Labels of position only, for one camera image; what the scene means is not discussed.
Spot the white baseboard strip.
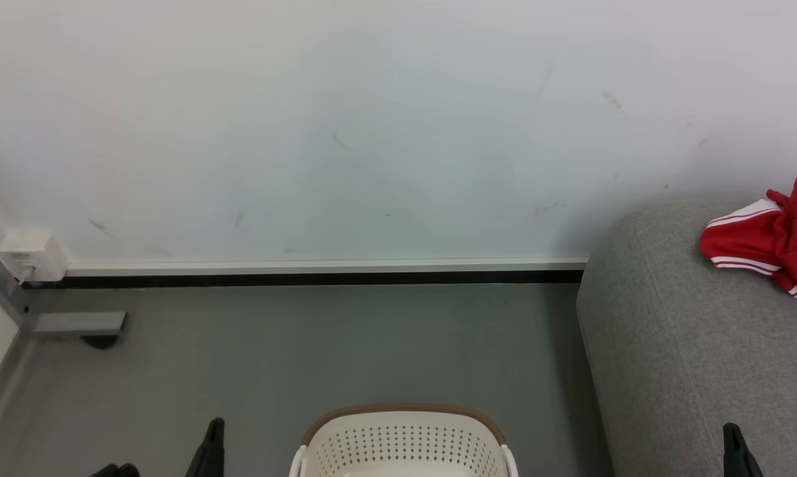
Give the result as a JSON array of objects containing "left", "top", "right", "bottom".
[{"left": 66, "top": 257, "right": 590, "bottom": 277}]

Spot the white perforated plastic laundry basket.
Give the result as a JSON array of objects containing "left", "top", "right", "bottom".
[{"left": 289, "top": 404, "right": 519, "bottom": 477}]

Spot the grey fabric sofa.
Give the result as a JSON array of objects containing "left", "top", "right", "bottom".
[{"left": 576, "top": 202, "right": 797, "bottom": 477}]

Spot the red garment with white stripes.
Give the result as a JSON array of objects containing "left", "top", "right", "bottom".
[{"left": 699, "top": 176, "right": 797, "bottom": 304}]

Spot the white wall socket box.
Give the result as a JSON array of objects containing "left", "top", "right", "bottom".
[{"left": 0, "top": 230, "right": 69, "bottom": 285}]

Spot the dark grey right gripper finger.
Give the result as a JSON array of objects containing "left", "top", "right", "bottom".
[{"left": 722, "top": 423, "right": 765, "bottom": 477}]

